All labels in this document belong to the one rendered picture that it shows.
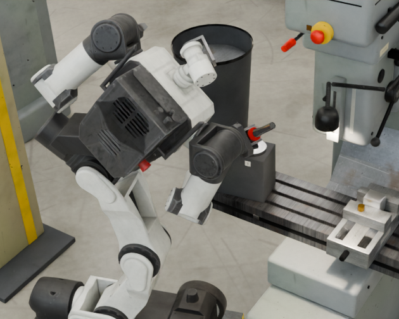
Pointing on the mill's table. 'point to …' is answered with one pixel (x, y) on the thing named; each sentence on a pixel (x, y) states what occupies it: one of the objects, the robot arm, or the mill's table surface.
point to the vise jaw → (367, 216)
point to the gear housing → (378, 52)
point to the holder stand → (252, 174)
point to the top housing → (339, 18)
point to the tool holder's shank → (263, 129)
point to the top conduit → (392, 16)
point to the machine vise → (373, 235)
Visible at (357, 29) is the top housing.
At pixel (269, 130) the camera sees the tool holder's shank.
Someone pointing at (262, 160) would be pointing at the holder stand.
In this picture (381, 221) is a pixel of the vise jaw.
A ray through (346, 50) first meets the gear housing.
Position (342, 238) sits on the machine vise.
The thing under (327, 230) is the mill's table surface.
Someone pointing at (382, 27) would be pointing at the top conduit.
